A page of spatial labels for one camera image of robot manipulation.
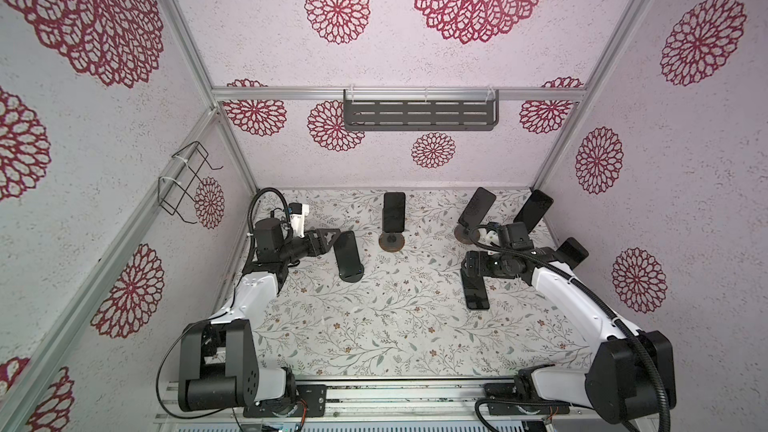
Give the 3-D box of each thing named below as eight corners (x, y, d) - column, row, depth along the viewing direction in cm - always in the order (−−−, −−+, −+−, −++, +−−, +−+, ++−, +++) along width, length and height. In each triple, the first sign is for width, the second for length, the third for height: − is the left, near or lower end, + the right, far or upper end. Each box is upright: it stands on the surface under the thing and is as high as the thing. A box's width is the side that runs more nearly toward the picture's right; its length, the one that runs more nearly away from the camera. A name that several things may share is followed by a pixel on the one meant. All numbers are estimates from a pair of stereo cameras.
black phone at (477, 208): (456, 230, 110) (465, 199, 97) (469, 216, 114) (480, 185, 101) (471, 240, 107) (483, 210, 94) (484, 226, 111) (497, 195, 98)
